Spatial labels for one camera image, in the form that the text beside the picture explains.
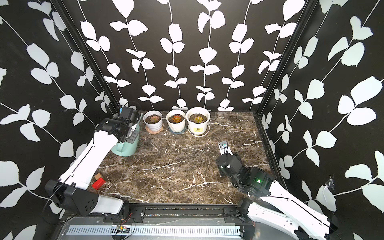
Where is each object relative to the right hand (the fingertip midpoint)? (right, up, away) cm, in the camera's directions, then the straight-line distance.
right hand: (221, 153), depth 70 cm
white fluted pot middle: (-27, +12, +31) cm, 43 cm away
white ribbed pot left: (-44, +13, +31) cm, 56 cm away
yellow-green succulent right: (-11, +17, +31) cm, 38 cm away
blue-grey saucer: (-26, +8, +36) cm, 46 cm away
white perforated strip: (-54, -37, 0) cm, 66 cm away
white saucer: (-9, +6, +35) cm, 36 cm away
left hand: (-49, +10, +6) cm, 50 cm away
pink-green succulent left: (-42, +18, +34) cm, 57 cm away
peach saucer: (-42, +9, +36) cm, 56 cm away
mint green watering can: (-49, +2, +9) cm, 50 cm away
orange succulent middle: (-26, +18, +34) cm, 47 cm away
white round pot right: (-13, +12, +31) cm, 36 cm away
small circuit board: (-48, -37, 0) cm, 60 cm away
